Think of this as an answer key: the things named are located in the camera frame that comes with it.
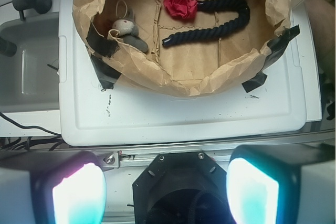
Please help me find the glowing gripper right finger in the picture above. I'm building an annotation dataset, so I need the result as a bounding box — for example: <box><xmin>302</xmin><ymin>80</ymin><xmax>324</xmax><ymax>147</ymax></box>
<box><xmin>226</xmin><ymin>144</ymin><xmax>335</xmax><ymax>223</ymax></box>

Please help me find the brown paper bag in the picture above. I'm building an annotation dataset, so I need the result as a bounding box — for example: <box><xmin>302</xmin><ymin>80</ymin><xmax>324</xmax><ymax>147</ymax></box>
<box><xmin>72</xmin><ymin>0</ymin><xmax>291</xmax><ymax>97</ymax></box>

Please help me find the dark blue twisted rope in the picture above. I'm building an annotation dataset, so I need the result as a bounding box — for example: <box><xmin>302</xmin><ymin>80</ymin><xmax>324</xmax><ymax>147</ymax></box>
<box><xmin>162</xmin><ymin>0</ymin><xmax>251</xmax><ymax>48</ymax></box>

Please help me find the black octagonal mount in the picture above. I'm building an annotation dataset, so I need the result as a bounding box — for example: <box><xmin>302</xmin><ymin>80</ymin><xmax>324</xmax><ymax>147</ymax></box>
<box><xmin>132</xmin><ymin>152</ymin><xmax>235</xmax><ymax>223</ymax></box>

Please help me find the black tape right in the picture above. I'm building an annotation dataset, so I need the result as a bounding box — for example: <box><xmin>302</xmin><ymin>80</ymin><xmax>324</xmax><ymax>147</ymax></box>
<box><xmin>242</xmin><ymin>25</ymin><xmax>300</xmax><ymax>93</ymax></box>

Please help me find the aluminium frame rail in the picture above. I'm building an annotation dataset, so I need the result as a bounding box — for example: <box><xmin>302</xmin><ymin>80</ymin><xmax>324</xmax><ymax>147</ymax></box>
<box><xmin>0</xmin><ymin>129</ymin><xmax>336</xmax><ymax>168</ymax></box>

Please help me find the black tape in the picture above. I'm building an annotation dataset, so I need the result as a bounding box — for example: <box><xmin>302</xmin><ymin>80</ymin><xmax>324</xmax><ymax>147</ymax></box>
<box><xmin>86</xmin><ymin>22</ymin><xmax>121</xmax><ymax>90</ymax></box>
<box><xmin>242</xmin><ymin>25</ymin><xmax>300</xmax><ymax>93</ymax></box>

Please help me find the black cable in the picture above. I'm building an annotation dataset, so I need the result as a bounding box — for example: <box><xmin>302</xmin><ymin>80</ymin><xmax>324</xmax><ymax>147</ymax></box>
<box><xmin>0</xmin><ymin>111</ymin><xmax>64</xmax><ymax>137</ymax></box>

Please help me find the white plastic bin lid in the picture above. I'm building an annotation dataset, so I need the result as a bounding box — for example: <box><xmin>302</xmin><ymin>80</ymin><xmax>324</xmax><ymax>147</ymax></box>
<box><xmin>59</xmin><ymin>0</ymin><xmax>322</xmax><ymax>146</ymax></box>

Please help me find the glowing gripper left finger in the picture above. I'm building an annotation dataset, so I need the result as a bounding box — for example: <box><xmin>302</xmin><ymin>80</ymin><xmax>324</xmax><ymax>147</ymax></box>
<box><xmin>1</xmin><ymin>151</ymin><xmax>107</xmax><ymax>223</ymax></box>

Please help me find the grey plush bunny toy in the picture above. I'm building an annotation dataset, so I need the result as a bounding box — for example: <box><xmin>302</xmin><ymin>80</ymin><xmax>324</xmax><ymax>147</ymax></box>
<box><xmin>108</xmin><ymin>0</ymin><xmax>149</xmax><ymax>53</ymax></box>

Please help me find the grey sink basin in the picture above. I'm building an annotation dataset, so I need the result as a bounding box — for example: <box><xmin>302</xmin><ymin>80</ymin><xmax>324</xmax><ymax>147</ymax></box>
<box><xmin>1</xmin><ymin>13</ymin><xmax>59</xmax><ymax>113</ymax></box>

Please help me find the black tape left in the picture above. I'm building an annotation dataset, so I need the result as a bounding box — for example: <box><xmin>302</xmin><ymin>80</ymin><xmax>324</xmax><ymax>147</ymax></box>
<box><xmin>86</xmin><ymin>22</ymin><xmax>121</xmax><ymax>90</ymax></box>

